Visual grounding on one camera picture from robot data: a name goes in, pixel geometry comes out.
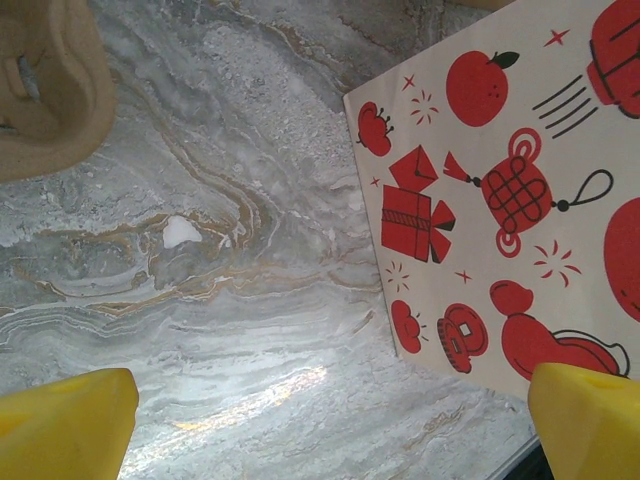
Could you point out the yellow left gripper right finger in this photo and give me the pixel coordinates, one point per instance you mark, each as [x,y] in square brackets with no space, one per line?
[590,430]

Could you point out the brown pulp cup carrier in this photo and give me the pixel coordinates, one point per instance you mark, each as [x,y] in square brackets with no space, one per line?
[50,125]

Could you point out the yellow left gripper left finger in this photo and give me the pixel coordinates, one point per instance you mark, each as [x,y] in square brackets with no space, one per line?
[60,430]

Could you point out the white paper bag red prints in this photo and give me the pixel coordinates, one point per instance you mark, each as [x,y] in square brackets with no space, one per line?
[500,250]

